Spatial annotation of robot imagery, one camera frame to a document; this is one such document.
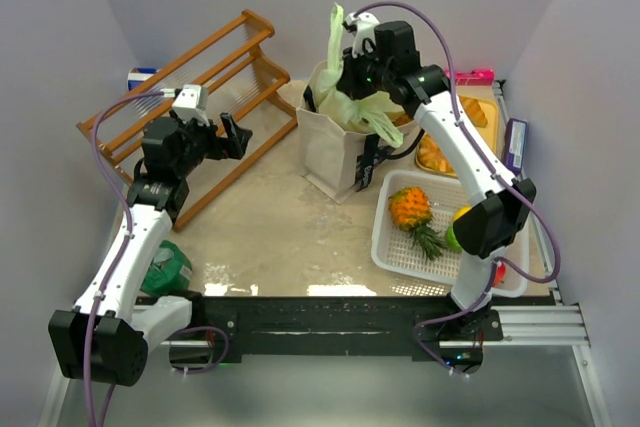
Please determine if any dark green plastic bag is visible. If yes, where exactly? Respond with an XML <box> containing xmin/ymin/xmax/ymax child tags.
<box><xmin>140</xmin><ymin>240</ymin><xmax>193</xmax><ymax>297</ymax></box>

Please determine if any pink box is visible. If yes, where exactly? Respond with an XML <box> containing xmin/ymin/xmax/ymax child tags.
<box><xmin>455</xmin><ymin>69</ymin><xmax>495</xmax><ymax>86</ymax></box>

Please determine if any yellow tray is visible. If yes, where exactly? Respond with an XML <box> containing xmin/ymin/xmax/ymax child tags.
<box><xmin>414</xmin><ymin>94</ymin><xmax>501</xmax><ymax>179</ymax></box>

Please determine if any orange snack packet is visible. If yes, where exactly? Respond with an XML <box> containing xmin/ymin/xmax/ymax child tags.
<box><xmin>391</xmin><ymin>113</ymin><xmax>414</xmax><ymax>127</ymax></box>

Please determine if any purple box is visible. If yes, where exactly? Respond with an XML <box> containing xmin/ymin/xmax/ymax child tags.
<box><xmin>502</xmin><ymin>118</ymin><xmax>528</xmax><ymax>176</ymax></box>

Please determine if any brown wooden rack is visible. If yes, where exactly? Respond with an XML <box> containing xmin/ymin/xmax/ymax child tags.
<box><xmin>76</xmin><ymin>9</ymin><xmax>300</xmax><ymax>233</ymax></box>

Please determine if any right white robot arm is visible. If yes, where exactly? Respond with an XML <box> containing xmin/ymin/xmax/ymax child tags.
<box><xmin>337</xmin><ymin>13</ymin><xmax>536</xmax><ymax>314</ymax></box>

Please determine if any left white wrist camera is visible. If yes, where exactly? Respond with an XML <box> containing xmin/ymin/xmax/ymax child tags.
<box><xmin>172</xmin><ymin>84</ymin><xmax>210</xmax><ymax>126</ymax></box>

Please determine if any light green plastic bag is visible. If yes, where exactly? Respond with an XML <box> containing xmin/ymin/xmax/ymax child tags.
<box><xmin>309</xmin><ymin>3</ymin><xmax>404</xmax><ymax>148</ymax></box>

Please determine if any glazed ring bread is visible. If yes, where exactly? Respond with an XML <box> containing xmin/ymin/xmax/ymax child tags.
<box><xmin>416</xmin><ymin>134</ymin><xmax>454</xmax><ymax>174</ymax></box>

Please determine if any black base frame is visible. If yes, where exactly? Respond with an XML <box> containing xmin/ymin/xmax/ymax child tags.
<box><xmin>166</xmin><ymin>296</ymin><xmax>503</xmax><ymax>372</ymax></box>

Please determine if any red apple right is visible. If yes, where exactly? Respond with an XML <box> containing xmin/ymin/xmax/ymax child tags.
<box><xmin>492</xmin><ymin>262</ymin><xmax>507</xmax><ymax>287</ymax></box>

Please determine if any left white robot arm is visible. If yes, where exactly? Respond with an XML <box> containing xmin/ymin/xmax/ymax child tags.
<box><xmin>48</xmin><ymin>113</ymin><xmax>252</xmax><ymax>386</ymax></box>

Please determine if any orange pineapple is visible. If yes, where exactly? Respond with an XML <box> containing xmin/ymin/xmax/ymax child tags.
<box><xmin>388</xmin><ymin>187</ymin><xmax>446</xmax><ymax>260</ymax></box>

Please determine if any croissant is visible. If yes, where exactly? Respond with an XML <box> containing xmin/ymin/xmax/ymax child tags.
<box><xmin>459</xmin><ymin>96</ymin><xmax>488</xmax><ymax>128</ymax></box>

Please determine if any beige canvas tote bag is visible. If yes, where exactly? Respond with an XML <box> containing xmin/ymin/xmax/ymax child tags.
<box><xmin>296</xmin><ymin>61</ymin><xmax>417</xmax><ymax>204</ymax></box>

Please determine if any white plastic basket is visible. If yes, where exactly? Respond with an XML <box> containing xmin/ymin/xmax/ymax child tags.
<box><xmin>370</xmin><ymin>169</ymin><xmax>531</xmax><ymax>298</ymax></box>

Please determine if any yellow banana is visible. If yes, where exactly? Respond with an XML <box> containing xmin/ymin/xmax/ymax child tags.
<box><xmin>451</xmin><ymin>206</ymin><xmax>471</xmax><ymax>222</ymax></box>

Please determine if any blue white carton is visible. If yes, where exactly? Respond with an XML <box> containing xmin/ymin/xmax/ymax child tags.
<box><xmin>127</xmin><ymin>67</ymin><xmax>158</xmax><ymax>91</ymax></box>

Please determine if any green custard apple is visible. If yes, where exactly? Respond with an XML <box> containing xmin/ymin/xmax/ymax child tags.
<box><xmin>445</xmin><ymin>225</ymin><xmax>462</xmax><ymax>253</ymax></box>

